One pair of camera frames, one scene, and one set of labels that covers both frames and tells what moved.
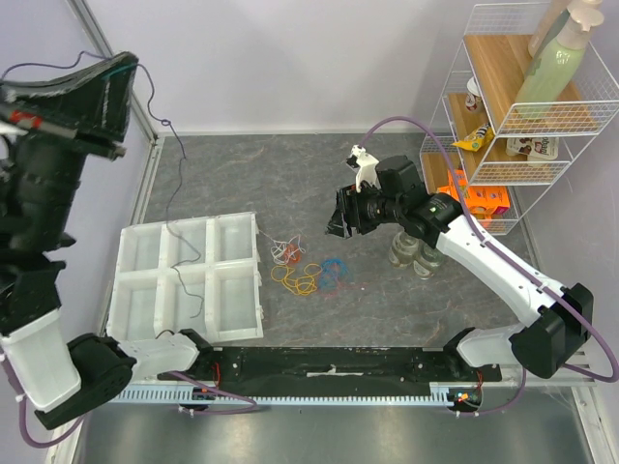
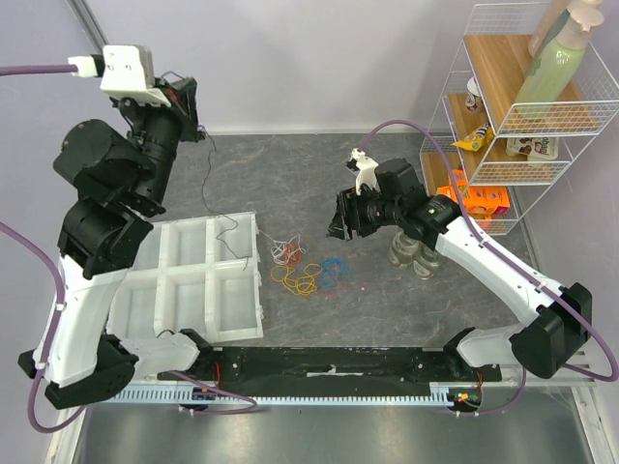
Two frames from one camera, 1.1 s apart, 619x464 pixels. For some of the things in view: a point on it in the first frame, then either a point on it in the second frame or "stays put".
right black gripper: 351,210 stays put
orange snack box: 483,202 stays put
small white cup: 473,100 stays put
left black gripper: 90,106 -> 182,97
